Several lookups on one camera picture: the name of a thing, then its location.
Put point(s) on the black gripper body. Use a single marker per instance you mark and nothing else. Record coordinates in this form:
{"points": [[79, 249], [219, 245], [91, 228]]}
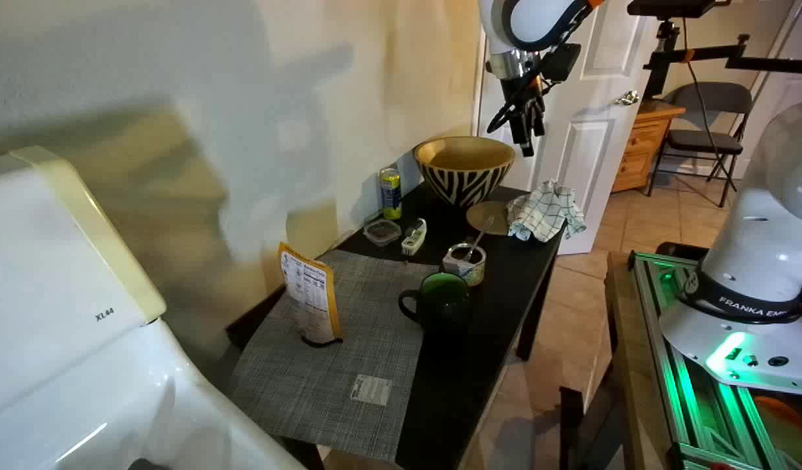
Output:
{"points": [[525, 78]]}

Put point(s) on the green yellow drink can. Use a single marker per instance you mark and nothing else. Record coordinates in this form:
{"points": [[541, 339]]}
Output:
{"points": [[390, 185]]}

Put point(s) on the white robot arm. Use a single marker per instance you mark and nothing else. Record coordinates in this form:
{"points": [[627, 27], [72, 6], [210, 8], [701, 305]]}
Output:
{"points": [[739, 310]]}

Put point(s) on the small white ceramic cup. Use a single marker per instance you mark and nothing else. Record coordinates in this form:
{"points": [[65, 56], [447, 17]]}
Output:
{"points": [[469, 261]]}

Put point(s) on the white door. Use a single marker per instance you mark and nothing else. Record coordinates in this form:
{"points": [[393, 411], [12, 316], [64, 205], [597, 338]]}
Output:
{"points": [[588, 115]]}

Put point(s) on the large zebra pattern wooden bowl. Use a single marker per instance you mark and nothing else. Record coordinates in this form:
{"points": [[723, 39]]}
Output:
{"points": [[462, 167]]}

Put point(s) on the checked white dish towel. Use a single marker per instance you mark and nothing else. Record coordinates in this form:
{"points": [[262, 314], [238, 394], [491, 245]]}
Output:
{"points": [[543, 214]]}

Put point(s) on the round wooden coaster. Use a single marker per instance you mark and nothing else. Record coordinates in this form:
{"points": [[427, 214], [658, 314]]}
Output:
{"points": [[490, 216]]}

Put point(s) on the wooden drawer cabinet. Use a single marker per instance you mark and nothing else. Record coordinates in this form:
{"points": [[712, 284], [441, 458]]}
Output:
{"points": [[644, 143]]}

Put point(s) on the black folding chair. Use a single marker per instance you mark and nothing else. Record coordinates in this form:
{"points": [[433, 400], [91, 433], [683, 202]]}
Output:
{"points": [[721, 109]]}

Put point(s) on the white green small gadget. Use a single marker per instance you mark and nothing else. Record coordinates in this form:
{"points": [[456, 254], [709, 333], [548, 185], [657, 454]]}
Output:
{"points": [[413, 239]]}

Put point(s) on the small clear plastic container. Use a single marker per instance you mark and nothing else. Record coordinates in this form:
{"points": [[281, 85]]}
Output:
{"points": [[383, 229]]}

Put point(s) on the dark green mug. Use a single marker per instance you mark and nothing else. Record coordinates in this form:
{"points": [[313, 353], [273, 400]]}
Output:
{"points": [[440, 304]]}

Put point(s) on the black side table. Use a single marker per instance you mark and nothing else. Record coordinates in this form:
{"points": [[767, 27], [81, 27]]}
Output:
{"points": [[456, 374]]}

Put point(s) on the yellow label snack pouch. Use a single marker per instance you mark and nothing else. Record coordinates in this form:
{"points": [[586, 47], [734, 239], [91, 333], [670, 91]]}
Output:
{"points": [[311, 284]]}

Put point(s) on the white paper card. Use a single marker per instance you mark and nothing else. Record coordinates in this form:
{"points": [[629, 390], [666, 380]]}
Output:
{"points": [[372, 390]]}

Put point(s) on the grey woven placemat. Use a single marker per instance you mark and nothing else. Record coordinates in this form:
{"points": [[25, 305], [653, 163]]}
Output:
{"points": [[304, 393]]}

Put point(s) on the white gas stove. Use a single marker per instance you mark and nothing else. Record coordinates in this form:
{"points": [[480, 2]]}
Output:
{"points": [[90, 374]]}

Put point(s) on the green lit robot mount frame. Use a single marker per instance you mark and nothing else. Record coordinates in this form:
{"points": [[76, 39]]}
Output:
{"points": [[709, 423]]}

